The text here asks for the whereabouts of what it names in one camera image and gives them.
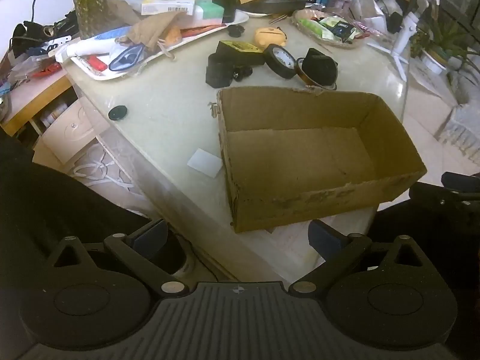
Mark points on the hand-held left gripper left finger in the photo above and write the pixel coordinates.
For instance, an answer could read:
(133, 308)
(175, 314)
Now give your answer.
(152, 238)

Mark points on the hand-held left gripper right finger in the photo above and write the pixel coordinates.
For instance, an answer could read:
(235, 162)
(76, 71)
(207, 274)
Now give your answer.
(322, 238)

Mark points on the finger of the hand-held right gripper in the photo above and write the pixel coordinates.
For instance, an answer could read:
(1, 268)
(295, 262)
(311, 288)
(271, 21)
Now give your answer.
(450, 197)
(461, 182)

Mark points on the brown cardboard box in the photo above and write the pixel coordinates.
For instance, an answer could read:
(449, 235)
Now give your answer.
(300, 161)

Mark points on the amber tape roll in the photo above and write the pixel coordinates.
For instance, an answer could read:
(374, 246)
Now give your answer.
(300, 71)

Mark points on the black cloth pouch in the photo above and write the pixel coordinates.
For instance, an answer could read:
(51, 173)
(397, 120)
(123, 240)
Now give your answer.
(318, 67)

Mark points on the black rectangular block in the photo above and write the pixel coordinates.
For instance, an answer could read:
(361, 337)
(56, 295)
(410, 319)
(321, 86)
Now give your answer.
(219, 73)

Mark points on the black tape roll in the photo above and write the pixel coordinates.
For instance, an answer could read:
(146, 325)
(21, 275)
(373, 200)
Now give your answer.
(279, 62)

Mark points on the small black spool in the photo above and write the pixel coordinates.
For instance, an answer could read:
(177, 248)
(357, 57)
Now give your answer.
(242, 74)

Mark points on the black block with yellow label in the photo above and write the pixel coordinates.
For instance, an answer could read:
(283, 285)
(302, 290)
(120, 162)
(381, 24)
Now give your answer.
(243, 54)

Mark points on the yellow silicone pouch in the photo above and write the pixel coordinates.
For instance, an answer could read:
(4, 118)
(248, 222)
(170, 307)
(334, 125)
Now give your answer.
(270, 36)

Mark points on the grey cushion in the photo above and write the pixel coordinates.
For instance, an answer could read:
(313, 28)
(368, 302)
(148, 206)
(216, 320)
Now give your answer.
(459, 127)

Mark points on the white card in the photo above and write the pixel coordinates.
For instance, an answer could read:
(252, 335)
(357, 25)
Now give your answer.
(204, 163)

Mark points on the person's dark clothing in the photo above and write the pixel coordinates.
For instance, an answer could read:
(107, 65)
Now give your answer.
(56, 202)

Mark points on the black round cap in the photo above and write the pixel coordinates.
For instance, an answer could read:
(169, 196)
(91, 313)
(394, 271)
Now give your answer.
(118, 113)

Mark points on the white cabinet door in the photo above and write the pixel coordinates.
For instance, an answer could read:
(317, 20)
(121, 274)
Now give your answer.
(69, 127)

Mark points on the potted green plant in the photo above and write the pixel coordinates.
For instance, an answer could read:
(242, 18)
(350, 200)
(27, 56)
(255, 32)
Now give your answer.
(442, 45)

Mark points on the white gimbal tripod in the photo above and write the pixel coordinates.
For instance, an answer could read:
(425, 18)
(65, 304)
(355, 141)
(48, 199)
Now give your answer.
(407, 26)

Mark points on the blue white oval packet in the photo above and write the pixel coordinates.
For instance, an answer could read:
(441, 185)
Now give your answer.
(125, 58)

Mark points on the red flat packet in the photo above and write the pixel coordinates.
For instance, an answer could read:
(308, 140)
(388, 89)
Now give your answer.
(96, 63)

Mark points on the wooden side shelf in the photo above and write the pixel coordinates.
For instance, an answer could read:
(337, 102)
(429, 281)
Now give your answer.
(33, 97)

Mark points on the white plastic tray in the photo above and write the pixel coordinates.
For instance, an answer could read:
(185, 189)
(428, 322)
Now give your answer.
(176, 45)

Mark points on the white plastic bag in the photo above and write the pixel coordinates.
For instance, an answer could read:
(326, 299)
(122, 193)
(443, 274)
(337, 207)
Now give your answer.
(365, 7)

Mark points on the white blue tube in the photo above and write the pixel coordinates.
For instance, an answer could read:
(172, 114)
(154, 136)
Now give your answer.
(86, 48)

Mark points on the orange packet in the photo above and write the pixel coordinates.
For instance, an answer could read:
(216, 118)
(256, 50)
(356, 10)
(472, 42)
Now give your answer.
(173, 34)

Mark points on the crumpled brown paper bag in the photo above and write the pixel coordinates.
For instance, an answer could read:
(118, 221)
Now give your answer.
(153, 30)

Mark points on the pair of chopsticks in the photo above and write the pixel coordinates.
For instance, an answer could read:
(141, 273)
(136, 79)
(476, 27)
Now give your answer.
(279, 18)

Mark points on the black ribbed knob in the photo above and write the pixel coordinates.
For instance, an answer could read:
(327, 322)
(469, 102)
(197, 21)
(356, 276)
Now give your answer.
(236, 30)

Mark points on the green tissue pack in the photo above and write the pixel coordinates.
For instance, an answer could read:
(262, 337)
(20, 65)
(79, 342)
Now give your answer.
(208, 11)

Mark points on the yellow white medicine box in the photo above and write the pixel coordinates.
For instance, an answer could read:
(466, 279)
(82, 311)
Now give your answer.
(168, 2)

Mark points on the black zip case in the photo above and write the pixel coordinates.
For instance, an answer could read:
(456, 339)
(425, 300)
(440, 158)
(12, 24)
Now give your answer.
(277, 2)

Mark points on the black bag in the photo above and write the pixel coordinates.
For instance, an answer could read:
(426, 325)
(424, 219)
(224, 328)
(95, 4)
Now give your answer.
(26, 32)

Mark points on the tall glass vase with bamboo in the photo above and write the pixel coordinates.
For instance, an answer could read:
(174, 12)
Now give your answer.
(88, 3)

